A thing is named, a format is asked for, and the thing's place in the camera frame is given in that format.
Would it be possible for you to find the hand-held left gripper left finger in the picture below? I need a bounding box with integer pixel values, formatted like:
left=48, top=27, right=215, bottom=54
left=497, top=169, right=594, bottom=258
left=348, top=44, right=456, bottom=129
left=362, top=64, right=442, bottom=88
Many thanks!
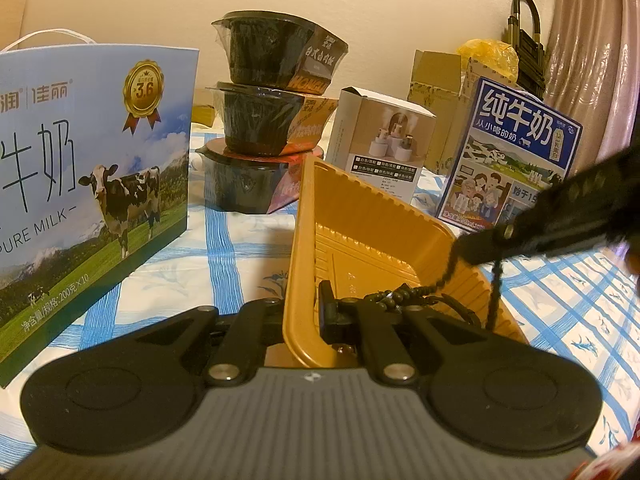
left=134, top=297, right=287, bottom=387

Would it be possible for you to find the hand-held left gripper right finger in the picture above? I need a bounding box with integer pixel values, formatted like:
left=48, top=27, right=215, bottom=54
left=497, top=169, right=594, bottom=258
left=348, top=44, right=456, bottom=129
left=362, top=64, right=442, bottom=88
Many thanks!
left=318, top=281, right=502, bottom=384

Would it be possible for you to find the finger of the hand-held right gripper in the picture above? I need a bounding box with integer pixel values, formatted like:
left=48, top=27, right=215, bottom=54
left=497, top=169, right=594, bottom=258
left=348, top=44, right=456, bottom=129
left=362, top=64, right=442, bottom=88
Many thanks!
left=457, top=180, right=592, bottom=267

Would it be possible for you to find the yellow plastic tray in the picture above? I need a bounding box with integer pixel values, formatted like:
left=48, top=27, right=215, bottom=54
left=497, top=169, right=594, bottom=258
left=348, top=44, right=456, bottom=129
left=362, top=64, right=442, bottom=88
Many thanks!
left=281, top=153, right=532, bottom=369

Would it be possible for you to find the long dark bead necklace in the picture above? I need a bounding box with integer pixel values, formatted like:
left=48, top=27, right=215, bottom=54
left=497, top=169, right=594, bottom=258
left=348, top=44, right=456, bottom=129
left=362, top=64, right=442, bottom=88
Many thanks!
left=367, top=252, right=504, bottom=334

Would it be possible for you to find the blue illustrated milk carton box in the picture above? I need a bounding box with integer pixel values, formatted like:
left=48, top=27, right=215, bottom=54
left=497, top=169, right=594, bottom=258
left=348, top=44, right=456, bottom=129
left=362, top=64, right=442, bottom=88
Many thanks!
left=434, top=77, right=584, bottom=237

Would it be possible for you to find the black bowl with red lid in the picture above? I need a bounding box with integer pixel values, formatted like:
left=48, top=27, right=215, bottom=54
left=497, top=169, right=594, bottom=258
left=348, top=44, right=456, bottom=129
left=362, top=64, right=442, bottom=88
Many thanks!
left=194, top=139, right=327, bottom=217

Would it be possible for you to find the beige patterned curtain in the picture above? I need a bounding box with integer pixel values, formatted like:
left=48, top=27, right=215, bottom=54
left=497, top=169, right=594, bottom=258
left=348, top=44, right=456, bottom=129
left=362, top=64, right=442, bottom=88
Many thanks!
left=539, top=0, right=637, bottom=173

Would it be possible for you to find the white humidifier box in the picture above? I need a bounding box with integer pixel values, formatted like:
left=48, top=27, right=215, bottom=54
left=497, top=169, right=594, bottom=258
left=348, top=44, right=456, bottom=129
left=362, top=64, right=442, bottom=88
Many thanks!
left=324, top=86, right=439, bottom=207

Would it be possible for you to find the large cardboard box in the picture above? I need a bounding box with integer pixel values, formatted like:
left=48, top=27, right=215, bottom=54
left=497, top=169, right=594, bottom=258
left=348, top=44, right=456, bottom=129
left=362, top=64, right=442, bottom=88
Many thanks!
left=462, top=53, right=521, bottom=177

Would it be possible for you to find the black folding stool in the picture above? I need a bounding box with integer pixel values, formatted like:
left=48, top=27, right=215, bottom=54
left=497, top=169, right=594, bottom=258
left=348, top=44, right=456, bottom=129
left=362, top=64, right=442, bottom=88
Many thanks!
left=506, top=0, right=547, bottom=97

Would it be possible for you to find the small cardboard box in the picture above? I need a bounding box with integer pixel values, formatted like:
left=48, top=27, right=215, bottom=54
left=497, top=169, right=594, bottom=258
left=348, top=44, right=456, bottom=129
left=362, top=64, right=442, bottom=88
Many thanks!
left=407, top=49, right=465, bottom=112

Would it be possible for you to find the yellow plastic bag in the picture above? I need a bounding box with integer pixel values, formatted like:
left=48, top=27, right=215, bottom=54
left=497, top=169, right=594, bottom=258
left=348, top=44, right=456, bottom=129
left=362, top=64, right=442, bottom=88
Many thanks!
left=456, top=37, right=522, bottom=82

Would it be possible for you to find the black bowl with orange sleeve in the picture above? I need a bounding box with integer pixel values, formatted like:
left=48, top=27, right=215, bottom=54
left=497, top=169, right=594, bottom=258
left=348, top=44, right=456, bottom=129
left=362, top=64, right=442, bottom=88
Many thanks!
left=204, top=82, right=342, bottom=157

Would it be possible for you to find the light blue cow milk box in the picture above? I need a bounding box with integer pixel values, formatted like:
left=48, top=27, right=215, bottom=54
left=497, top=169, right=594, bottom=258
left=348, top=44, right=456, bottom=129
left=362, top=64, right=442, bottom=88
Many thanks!
left=0, top=29, right=201, bottom=391

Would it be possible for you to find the brown cardboard carton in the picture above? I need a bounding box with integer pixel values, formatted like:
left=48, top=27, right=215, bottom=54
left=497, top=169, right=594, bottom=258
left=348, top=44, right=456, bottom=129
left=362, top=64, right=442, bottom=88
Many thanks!
left=191, top=87, right=222, bottom=130

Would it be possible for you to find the black instant meal bowl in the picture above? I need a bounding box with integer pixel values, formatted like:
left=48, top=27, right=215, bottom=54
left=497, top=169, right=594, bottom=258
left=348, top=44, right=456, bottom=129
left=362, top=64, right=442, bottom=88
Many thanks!
left=210, top=9, right=351, bottom=97

